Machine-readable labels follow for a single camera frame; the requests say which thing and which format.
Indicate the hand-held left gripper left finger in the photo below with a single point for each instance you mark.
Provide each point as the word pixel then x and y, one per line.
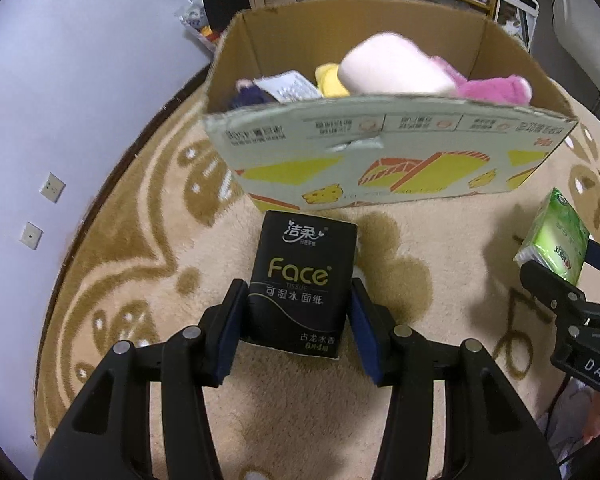
pixel 227 340

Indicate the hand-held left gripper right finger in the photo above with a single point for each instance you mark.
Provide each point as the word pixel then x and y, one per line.
pixel 365 340

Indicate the green tissue pack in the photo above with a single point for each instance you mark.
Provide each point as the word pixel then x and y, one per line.
pixel 555 235

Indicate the black tissue pack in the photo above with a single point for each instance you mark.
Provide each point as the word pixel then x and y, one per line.
pixel 295 280

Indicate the printed cardboard box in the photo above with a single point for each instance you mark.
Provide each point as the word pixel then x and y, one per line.
pixel 380 170

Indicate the magenta plush toy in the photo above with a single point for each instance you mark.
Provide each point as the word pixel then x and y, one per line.
pixel 490 90

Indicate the dark purple plush toy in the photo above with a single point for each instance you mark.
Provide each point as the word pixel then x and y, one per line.
pixel 250 97

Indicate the pale pink plush toy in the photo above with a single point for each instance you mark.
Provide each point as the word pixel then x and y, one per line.
pixel 390 67

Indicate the grey clothing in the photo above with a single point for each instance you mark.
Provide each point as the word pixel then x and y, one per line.
pixel 575 410

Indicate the beige patterned rug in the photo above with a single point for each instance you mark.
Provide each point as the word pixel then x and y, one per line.
pixel 430 240

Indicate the white duvet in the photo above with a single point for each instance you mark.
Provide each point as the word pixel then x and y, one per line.
pixel 580 20

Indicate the yellow plush toy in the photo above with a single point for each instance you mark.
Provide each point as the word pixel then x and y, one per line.
pixel 330 82

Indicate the clear plastic bag of toys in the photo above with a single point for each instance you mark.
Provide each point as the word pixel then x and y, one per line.
pixel 195 16

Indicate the white wall socket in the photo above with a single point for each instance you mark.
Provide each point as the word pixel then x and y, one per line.
pixel 31 235
pixel 52 187

